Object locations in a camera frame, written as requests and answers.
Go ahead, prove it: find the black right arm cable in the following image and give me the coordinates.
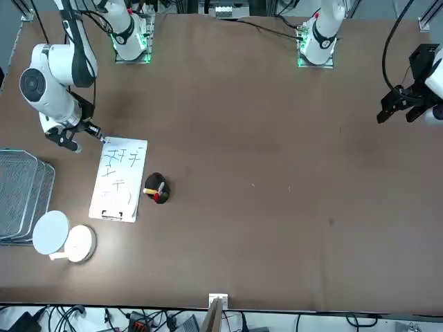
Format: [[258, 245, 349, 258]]
[[33, 9, 49, 45]]

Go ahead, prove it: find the white A4 paper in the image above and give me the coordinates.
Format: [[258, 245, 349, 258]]
[[90, 139, 147, 217]]

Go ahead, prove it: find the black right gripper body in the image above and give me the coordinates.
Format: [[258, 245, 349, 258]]
[[76, 98, 96, 130]]

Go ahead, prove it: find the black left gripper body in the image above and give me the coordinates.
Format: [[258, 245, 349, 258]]
[[409, 44, 440, 84]]

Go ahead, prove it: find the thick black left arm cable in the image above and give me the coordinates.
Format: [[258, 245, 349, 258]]
[[381, 0, 416, 91]]

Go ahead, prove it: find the white table edge bracket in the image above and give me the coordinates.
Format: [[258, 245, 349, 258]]
[[208, 293, 230, 309]]

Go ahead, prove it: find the black pen holder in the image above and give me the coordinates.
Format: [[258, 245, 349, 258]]
[[144, 172, 171, 205]]

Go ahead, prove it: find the power strip with red switches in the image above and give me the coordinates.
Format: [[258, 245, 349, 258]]
[[128, 311, 150, 331]]

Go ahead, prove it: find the grey mesh tray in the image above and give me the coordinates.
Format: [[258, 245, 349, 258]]
[[0, 161, 56, 246], [0, 158, 48, 243], [0, 148, 39, 240]]

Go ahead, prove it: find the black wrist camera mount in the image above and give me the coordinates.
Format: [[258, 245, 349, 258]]
[[45, 128, 83, 154]]

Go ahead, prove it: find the black cable on table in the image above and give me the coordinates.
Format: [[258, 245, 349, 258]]
[[235, 17, 306, 39]]

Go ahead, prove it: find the white desk lamp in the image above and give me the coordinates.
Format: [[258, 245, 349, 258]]
[[32, 210, 98, 264]]

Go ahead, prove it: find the white clipboard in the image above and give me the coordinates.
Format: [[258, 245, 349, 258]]
[[89, 138, 149, 223]]

